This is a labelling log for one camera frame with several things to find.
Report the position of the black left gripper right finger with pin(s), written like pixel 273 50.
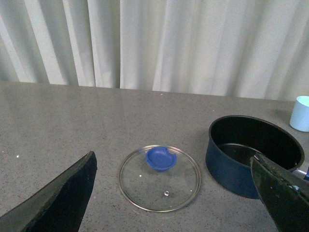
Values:
pixel 284 195

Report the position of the dark blue saucepan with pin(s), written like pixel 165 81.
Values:
pixel 234 140

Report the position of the white curtain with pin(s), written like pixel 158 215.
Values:
pixel 240 48

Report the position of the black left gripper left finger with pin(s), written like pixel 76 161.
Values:
pixel 60 205

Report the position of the glass lid blue knob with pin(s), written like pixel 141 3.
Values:
pixel 159 178

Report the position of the light blue cup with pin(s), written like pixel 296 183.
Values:
pixel 300 115

